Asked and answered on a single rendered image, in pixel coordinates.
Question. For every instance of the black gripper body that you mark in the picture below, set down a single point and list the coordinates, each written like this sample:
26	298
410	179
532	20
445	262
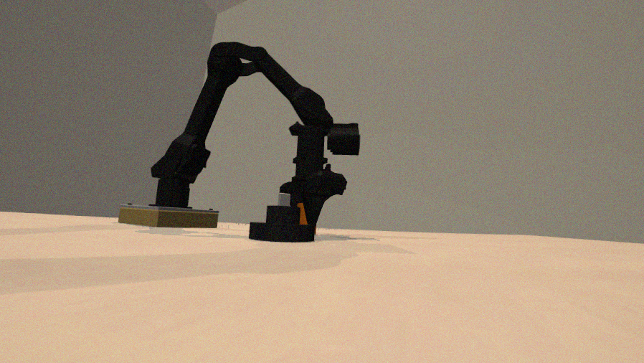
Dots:
309	175

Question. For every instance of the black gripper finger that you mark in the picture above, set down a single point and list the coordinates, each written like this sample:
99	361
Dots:
295	199
313	202

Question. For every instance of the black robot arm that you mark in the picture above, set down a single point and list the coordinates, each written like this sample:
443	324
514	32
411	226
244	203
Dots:
187	155

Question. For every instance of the black round stepped pedestal with silver shaft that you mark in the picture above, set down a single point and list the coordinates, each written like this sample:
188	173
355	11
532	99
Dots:
282	224

